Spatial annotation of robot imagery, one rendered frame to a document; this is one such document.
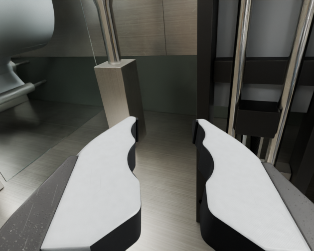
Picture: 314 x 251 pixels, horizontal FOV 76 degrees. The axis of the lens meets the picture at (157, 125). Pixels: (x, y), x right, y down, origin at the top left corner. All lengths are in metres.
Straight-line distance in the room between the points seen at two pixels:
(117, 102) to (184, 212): 0.35
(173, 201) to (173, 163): 0.13
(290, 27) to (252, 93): 0.09
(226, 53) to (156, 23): 0.51
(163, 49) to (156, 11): 0.12
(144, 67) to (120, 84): 0.28
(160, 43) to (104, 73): 0.28
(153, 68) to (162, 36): 0.12
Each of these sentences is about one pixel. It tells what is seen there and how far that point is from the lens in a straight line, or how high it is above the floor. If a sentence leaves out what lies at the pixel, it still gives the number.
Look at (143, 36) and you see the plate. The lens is 0.81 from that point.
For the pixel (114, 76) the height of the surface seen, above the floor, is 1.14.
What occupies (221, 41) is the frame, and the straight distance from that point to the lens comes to 0.30.
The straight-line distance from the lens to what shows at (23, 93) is 0.73.
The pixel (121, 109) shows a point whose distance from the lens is 0.62.
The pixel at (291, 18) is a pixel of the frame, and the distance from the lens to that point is 0.30.
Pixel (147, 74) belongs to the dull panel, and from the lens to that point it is 0.84.
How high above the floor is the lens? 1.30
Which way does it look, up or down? 30 degrees down
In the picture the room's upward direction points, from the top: 6 degrees counter-clockwise
